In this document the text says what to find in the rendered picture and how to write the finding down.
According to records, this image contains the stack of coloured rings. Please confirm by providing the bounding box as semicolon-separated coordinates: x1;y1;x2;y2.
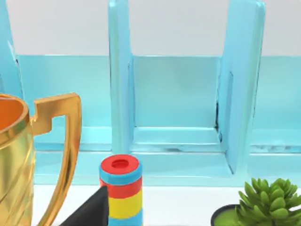
98;154;144;226

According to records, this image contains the gold trophy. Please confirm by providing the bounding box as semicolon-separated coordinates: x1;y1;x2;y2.
0;92;83;226

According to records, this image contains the light blue rack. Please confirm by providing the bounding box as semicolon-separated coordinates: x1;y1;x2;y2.
0;0;301;183

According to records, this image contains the green plant in black pot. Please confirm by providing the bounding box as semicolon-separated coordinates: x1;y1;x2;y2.
210;177;301;226

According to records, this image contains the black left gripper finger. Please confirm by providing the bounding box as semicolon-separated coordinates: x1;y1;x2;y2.
57;185;110;226

